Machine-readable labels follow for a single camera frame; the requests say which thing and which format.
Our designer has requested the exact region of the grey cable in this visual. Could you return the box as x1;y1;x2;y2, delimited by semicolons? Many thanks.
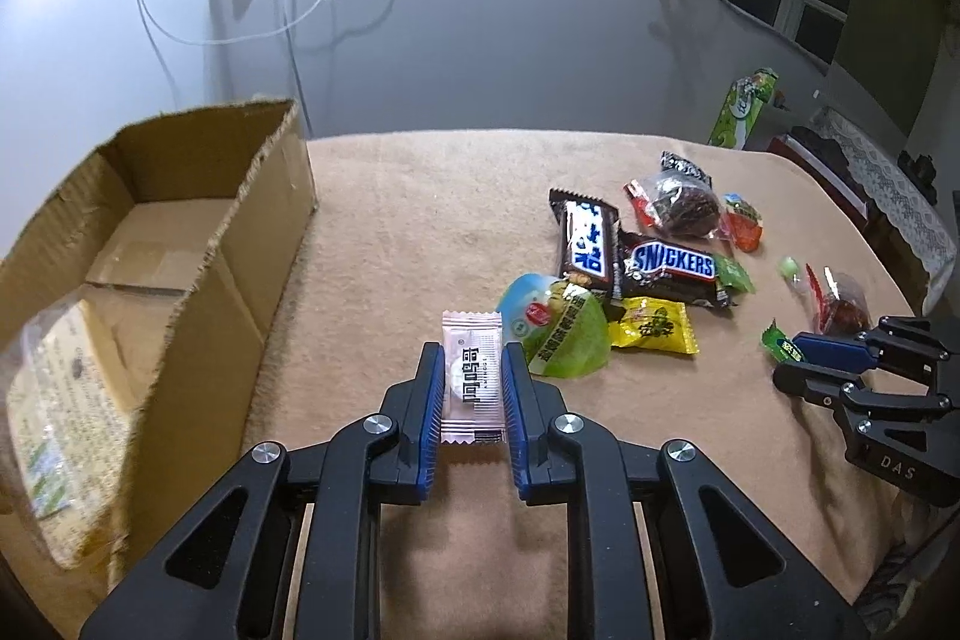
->
286;0;313;137

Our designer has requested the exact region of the pink candy packet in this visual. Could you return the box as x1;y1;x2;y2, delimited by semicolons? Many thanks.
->
440;310;505;446

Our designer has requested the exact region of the green white snack bag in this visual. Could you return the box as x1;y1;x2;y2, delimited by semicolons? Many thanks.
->
709;68;779;150

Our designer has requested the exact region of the small black snack packet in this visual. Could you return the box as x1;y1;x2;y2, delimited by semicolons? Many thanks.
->
660;151;713;187

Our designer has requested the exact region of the clear packet dark brown snack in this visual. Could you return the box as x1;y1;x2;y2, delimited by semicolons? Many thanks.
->
624;171;725;238

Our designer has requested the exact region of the white lace cloth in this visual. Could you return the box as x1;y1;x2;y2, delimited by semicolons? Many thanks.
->
814;106;957;296

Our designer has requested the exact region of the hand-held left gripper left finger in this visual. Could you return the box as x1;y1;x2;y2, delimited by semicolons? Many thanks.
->
79;340;449;640

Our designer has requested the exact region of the small dark object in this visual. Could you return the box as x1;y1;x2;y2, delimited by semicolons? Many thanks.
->
900;151;938;191

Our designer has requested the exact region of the green jelly cup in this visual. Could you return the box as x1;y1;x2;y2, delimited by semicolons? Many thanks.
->
496;272;612;380

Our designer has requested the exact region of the clear bag of yellowish snack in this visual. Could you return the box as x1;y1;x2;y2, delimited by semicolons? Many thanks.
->
0;299;143;570

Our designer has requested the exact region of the red and green snack packet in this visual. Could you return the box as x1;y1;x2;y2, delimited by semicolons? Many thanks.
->
718;192;766;253

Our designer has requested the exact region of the cardboard box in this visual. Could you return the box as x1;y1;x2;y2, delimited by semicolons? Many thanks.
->
0;98;320;640

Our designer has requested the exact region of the small green candy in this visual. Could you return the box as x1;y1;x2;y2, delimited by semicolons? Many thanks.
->
712;254;757;295

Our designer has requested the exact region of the dark patterned cloth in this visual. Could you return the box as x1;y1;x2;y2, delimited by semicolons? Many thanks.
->
855;520;960;640

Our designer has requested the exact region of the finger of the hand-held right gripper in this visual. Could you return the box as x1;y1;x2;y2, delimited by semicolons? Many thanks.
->
793;314;957;378
772;364;950;438

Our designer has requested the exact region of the brown chocolate bar white band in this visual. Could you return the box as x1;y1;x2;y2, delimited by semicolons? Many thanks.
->
547;188;622;290

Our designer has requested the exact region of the small green packet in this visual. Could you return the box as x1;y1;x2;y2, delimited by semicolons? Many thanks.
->
761;319;807;365

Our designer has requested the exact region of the brown chocolate bar blue lettering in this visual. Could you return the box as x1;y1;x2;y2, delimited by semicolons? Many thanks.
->
611;231;740;310

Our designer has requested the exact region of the dark red cabinet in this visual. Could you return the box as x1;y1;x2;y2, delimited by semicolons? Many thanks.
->
766;126;931;311

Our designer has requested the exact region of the clear red snack packet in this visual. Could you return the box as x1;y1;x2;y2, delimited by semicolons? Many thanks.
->
804;263;872;335

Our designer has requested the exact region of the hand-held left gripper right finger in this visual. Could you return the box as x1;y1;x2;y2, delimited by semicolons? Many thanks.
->
501;340;871;640

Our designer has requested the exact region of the yellow snack packet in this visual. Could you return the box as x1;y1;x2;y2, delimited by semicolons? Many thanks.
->
607;297;700;357

